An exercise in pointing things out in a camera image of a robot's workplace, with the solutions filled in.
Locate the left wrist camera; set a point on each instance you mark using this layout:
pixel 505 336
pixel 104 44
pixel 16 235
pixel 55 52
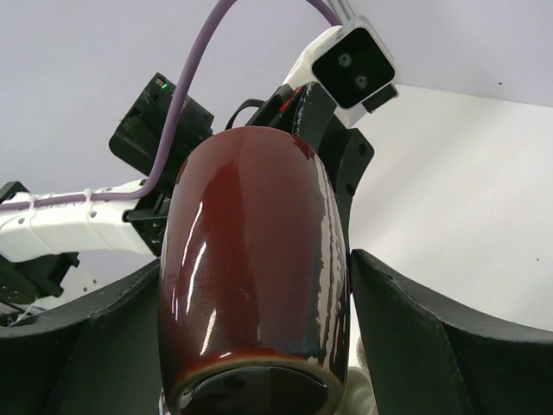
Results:
pixel 350 62

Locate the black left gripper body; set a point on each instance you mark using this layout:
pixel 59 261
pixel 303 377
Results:
pixel 298 156

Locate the dark brown mug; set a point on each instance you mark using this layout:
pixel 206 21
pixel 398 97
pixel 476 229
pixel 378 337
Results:
pixel 253 309

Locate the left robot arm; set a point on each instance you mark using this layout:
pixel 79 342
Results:
pixel 43 235

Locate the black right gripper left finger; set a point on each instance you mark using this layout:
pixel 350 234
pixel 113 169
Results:
pixel 95 355

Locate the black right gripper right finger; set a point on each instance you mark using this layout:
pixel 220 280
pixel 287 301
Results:
pixel 428 354

